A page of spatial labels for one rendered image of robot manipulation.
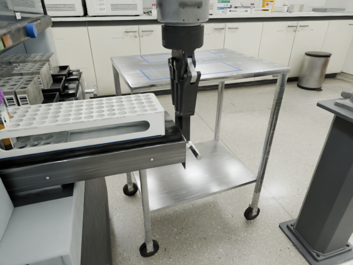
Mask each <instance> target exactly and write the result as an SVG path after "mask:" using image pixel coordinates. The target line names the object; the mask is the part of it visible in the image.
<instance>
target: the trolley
mask: <svg viewBox="0 0 353 265"><path fill-rule="evenodd" d="M194 53H195V60H196V68H195V71H200V72H201V78H200V81H199V84H207V83H215V82H219V90H218V97H217V108H216V120H215V131H214V140H209V141H204V142H200V143H196V144H195V146H196V148H197V149H198V150H199V152H200V153H201V155H202V156H203V158H202V159H201V160H197V159H196V157H195V156H194V154H193V153H192V151H191V150H190V149H188V150H186V170H185V169H184V167H183V166H182V164H181V163H178V164H172V165H167V166H161V167H155V168H150V169H144V170H138V171H133V172H132V173H133V176H134V179H135V181H136V183H134V182H132V178H131V172H127V173H126V175H127V184H125V185H124V187H123V193H124V194H125V195H126V196H132V195H134V194H135V193H137V191H138V190H139V193H140V195H141V199H142V210H143V221H144V231H145V238H144V241H145V242H144V243H143V244H142V245H141V246H140V248H139V251H140V254H141V256H143V257H150V256H152V255H154V254H156V253H157V252H158V250H159V244H158V242H157V241H156V240H152V234H151V220H150V214H151V213H155V212H158V211H162V210H165V209H169V208H172V207H175V206H179V205H182V204H185V203H188V202H191V201H195V200H199V199H202V198H205V197H209V196H212V195H215V194H218V193H222V192H225V191H228V190H232V189H235V188H238V187H242V186H246V185H249V184H252V183H255V188H254V192H253V198H252V202H250V203H249V206H248V208H247V209H246V210H245V212H244V217H245V218H246V219H247V220H253V219H255V218H256V217H257V216H258V215H259V213H260V209H259V207H258V201H259V197H260V194H261V189H262V185H263V180H264V176H265V171H266V167H267V163H268V159H269V154H270V151H271V146H272V142H273V138H274V133H275V129H276V124H277V120H278V115H279V111H280V108H281V104H282V99H283V95H284V90H285V86H286V82H287V77H288V73H290V68H289V67H286V66H282V65H279V64H276V63H272V62H269V61H266V60H263V59H259V58H256V57H253V56H249V55H246V54H242V53H239V52H236V51H233V50H230V49H226V48H224V49H209V50H195V51H194ZM170 57H172V56H171V53H159V54H145V55H131V56H117V57H110V61H111V64H112V72H113V79H114V84H115V92H116V97H117V96H122V95H121V86H120V78H119V75H120V76H121V77H122V79H123V80H124V82H125V83H126V85H127V86H128V88H129V89H130V91H131V95H137V94H141V93H140V92H141V91H149V90H157V89H166V88H171V83H170V71H169V64H168V58H170ZM270 75H271V76H272V77H273V78H274V77H278V80H277V85H276V89H275V94H274V99H273V104H272V108H271V114H270V117H269V122H268V126H267V131H266V136H265V141H264V146H263V151H262V155H261V160H260V163H259V169H258V173H257V177H256V176H255V175H253V174H252V173H251V172H250V171H249V170H248V169H247V168H246V167H245V166H244V165H243V164H242V163H241V162H240V161H239V160H238V159H237V158H235V157H234V156H233V155H232V154H231V153H230V152H229V151H228V150H227V149H226V148H225V147H224V146H223V145H222V144H221V143H220V142H219V136H220V126H221V116H222V106H223V95H224V85H225V81H229V80H237V79H246V78H253V77H262V76H270Z"/></svg>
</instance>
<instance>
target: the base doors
mask: <svg viewBox="0 0 353 265"><path fill-rule="evenodd" d="M349 24H353V20H344V21H305V22H263V23H221V24H203V25H204V33H211V34H210V35H204V44H203V46H202V47H201V48H197V49H196V50H209V49H224V48H226V49H230V50H233V51H236V52H239V53H242V54H246V55H249V56H253V57H256V58H259V59H263V60H266V61H269V62H272V63H276V64H279V65H282V66H286V67H289V68H290V73H288V77H299V74H300V71H301V68H302V64H303V60H304V55H305V52H309V51H318V52H328V53H332V55H331V57H330V61H329V64H328V67H327V70H326V74H331V73H340V72H341V69H342V66H343V64H344V61H345V58H346V55H347V51H348V49H349V46H350V43H351V40H352V37H353V25H349ZM288 25H289V26H294V25H295V26H297V27H288ZM306 25H309V26H306ZM300 26H305V27H300ZM229 27H231V28H238V29H229ZM214 28H225V29H214ZM310 29H314V30H310ZM142 30H153V32H142ZM276 30H284V31H283V32H277V31H276ZM294 30H296V32H293V31H294ZM298 30H299V31H298ZM51 31H52V34H53V38H65V39H66V40H54V42H55V47H56V51H57V55H58V60H59V64H60V66H65V65H69V67H70V70H73V69H80V71H82V73H83V76H84V81H87V85H88V90H90V89H94V85H96V86H98V88H97V96H106V95H115V94H116V92H115V84H114V79H113V72H112V64H111V61H110V57H117V56H131V55H145V54H159V53H171V52H172V50H171V49H166V48H164V47H163V46H162V35H161V25H140V26H139V27H138V26H99V27H88V29H87V27H63V28H51ZM125 31H137V32H129V33H125ZM88 33H89V35H88ZM294 33H295V38H293V37H294ZM136 36H137V38H136ZM141 36H143V37H141ZM111 37H121V38H120V39H110V38H111ZM89 39H90V41H89ZM139 41H140V42H139ZM90 46H91V47H90ZM91 52H92V54H91ZM92 58H93V59H92ZM93 61H94V63H93ZM94 67H95V69H94ZM95 74H96V75H95ZM288 77H287V78H288ZM119 78H120V86H121V94H129V93H131V91H130V89H129V88H128V86H127V85H126V83H125V82H124V80H123V79H122V77H121V76H120V75H119ZM277 78H278V77H274V78H273V77H272V76H271V75H270V76H262V77H253V78H246V79H237V80H229V81H225V84H229V83H240V82H245V81H255V80H266V79H277ZM96 80H97V81H96ZM98 92H99V93H98Z"/></svg>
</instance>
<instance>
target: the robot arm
mask: <svg viewBox="0 0 353 265"><path fill-rule="evenodd" d="M156 5H157V6H156V9H157V20H158V21H159V22H163V23H164V25H161V35H162V46H163V47H164V48H166V49H171V50H172V52H171V56H172V57H170V58H168V64H169V71H170V83H171V95H172V105H174V110H175V124H176V125H177V127H178V128H179V130H180V132H181V133H182V135H183V136H184V137H185V139H186V141H190V118H191V116H194V113H195V105H196V98H197V93H198V85H199V81H200V78H201V72H200V71H195V68H196V60H195V53H194V51H195V50H196V49H197V48H201V47H202V46H203V44H204V25H203V24H201V22H205V21H207V20H208V19H209V8H210V0H156ZM341 97H343V98H345V99H342V100H336V101H335V103H334V105H335V106H338V107H342V108H344V109H347V110H349V111H352V112H353V91H348V90H343V91H342V92H341Z"/></svg>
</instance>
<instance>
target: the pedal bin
mask: <svg viewBox="0 0 353 265"><path fill-rule="evenodd" d="M331 55H332V53H328V52H318V51H309V52H305V55H304V60H303V64H302V68H301V71H300V74H299V79H298V83H297V87H299V88H301V89H305V90H317V91H320V90H322V89H321V86H322V84H323V81H324V77H325V74H326V70H327V67H328V64H329V61H330V57H331Z"/></svg>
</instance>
